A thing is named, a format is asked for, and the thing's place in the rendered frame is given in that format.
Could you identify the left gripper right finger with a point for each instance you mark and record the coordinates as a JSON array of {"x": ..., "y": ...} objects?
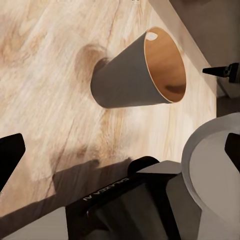
[{"x": 232, "y": 148}]

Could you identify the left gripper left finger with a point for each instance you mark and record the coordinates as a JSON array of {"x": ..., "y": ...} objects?
[{"x": 12, "y": 148}]

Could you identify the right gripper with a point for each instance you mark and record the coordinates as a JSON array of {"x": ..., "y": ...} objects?
[{"x": 233, "y": 71}]

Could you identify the trash can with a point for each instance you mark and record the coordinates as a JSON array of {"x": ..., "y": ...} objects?
[{"x": 147, "y": 72}]

